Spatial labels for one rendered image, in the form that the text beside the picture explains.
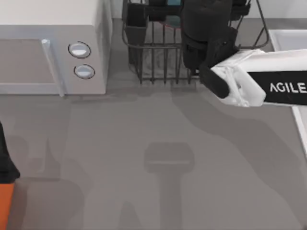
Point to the blue object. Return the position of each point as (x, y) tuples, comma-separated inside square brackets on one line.
[(173, 2)]

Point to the large white microwave knob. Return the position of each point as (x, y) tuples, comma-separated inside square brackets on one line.
[(79, 49)]

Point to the small white microwave knob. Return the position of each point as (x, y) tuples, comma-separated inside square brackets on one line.
[(84, 71)]

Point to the pale microwave oven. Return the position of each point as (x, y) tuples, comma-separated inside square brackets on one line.
[(48, 14)]

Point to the grey microwave door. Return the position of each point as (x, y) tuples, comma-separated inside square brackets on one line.
[(21, 62)]

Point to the orange box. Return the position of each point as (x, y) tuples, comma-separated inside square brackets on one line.
[(6, 206)]

